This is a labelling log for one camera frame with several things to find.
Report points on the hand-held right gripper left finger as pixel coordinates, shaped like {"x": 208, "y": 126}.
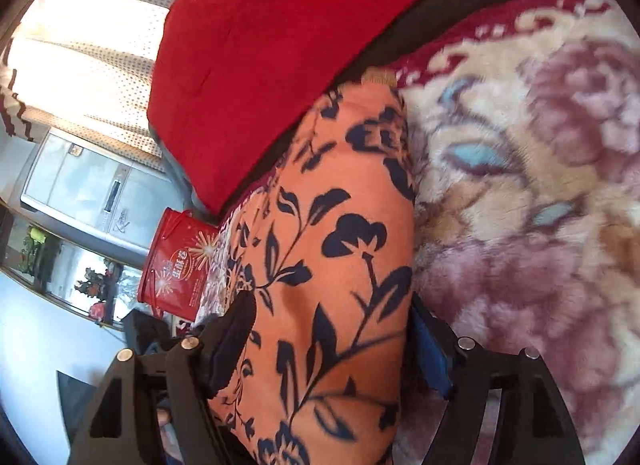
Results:
{"x": 227, "y": 345}

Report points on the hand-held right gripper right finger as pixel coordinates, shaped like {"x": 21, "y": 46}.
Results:
{"x": 430, "y": 352}

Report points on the orange floral garment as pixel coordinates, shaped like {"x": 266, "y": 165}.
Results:
{"x": 325, "y": 295}

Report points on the red gift box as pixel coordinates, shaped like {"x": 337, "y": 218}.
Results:
{"x": 175, "y": 265}

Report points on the floral plush blanket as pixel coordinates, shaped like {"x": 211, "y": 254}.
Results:
{"x": 525, "y": 195}

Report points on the glass fish tank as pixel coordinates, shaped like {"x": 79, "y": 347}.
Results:
{"x": 60, "y": 265}

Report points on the white standing air conditioner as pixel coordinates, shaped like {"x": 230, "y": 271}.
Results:
{"x": 80, "y": 180}

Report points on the red fleece cloth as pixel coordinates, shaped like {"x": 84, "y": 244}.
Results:
{"x": 260, "y": 55}

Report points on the red zigzag patterned curtain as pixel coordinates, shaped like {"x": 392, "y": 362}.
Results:
{"x": 15, "y": 105}

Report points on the white dotted curtain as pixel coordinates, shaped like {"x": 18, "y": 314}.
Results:
{"x": 90, "y": 45}

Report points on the dark leather sofa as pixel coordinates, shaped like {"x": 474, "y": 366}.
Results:
{"x": 450, "y": 5}

